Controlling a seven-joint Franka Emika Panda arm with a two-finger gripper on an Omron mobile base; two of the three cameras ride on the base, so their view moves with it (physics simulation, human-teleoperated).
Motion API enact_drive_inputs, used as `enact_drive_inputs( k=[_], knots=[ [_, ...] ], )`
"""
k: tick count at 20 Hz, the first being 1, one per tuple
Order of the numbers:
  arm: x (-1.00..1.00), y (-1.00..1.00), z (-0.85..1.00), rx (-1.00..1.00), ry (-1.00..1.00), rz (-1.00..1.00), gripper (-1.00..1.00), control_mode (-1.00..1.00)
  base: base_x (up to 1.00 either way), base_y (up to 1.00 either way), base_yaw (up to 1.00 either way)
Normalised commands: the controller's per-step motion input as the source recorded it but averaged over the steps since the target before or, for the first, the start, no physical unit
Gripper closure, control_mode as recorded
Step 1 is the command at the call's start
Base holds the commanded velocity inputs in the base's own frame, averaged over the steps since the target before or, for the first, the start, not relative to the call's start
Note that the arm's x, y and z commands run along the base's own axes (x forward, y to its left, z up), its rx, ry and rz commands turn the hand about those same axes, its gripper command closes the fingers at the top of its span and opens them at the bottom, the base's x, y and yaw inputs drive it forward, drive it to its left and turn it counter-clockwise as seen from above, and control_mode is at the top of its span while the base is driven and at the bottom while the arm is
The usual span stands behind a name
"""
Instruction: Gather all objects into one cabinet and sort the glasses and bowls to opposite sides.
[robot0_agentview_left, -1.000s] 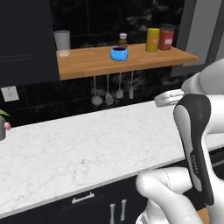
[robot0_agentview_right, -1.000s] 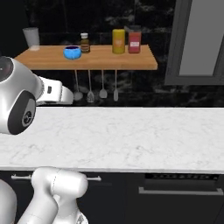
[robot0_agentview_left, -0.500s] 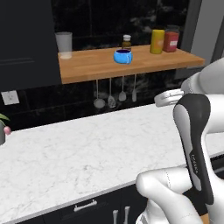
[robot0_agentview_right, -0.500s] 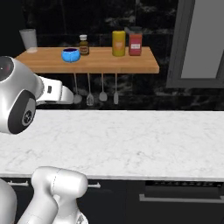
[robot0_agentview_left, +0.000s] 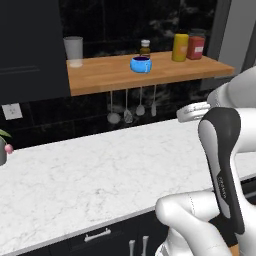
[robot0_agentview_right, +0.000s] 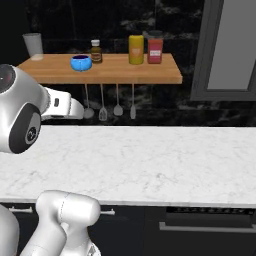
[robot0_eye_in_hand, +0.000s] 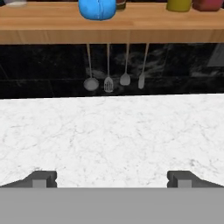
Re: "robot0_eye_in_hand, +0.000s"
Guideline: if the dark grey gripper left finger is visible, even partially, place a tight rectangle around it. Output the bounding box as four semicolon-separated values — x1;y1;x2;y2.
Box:
0;171;58;189

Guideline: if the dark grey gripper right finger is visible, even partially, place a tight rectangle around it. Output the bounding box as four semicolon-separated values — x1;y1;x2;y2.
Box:
166;170;224;189

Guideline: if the grey hanging narrow turner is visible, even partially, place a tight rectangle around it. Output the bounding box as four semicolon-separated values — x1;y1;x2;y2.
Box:
137;43;150;90

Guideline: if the grey hanging ladle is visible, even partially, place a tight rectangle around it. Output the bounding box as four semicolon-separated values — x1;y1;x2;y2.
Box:
83;43;100;91

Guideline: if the grey hanging slotted spatula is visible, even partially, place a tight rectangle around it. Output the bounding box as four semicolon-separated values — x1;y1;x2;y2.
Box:
103;43;115;94

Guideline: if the yellow-green cup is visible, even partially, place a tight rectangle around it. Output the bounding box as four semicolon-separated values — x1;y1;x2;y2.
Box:
166;0;193;13

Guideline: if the red container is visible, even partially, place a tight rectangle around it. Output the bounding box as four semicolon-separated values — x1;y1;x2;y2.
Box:
192;0;224;12

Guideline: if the white bowl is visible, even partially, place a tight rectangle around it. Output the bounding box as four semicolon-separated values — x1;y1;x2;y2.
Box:
5;0;28;8

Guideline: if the blue round pot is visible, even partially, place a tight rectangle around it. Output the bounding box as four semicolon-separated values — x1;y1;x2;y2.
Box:
78;0;117;21

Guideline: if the dark glass jar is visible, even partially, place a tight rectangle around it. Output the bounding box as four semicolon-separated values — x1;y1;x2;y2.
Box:
115;0;127;12

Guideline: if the wooden wall shelf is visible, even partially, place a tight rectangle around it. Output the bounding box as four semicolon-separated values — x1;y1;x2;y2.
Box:
0;2;224;46

